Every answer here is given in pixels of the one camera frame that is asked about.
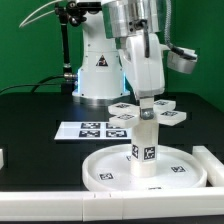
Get white block at left edge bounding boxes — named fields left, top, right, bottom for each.
left=0, top=149, right=4, bottom=170

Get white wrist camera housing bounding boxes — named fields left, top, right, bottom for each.
left=167, top=48, right=198, bottom=74

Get white right fence bar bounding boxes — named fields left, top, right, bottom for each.
left=192, top=146, right=224, bottom=187

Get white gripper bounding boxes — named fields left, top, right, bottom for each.
left=119, top=33, right=165, bottom=120

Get white front fence bar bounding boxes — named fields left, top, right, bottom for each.
left=0, top=187, right=224, bottom=221

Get white fence bar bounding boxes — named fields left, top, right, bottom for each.
left=0, top=187, right=224, bottom=221
left=192, top=146, right=224, bottom=187

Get white marker sheet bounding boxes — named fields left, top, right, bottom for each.
left=55, top=122, right=131, bottom=140

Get white cable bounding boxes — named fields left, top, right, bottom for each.
left=18, top=0, right=68, bottom=29

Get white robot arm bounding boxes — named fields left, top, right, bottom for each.
left=75, top=0, right=165, bottom=120

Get white cross-shaped table base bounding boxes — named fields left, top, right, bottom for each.
left=108, top=99, right=187, bottom=128

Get black cable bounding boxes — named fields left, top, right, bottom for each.
left=0, top=74, right=78, bottom=96

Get white round table top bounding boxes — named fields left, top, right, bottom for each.
left=82, top=144, right=207, bottom=191

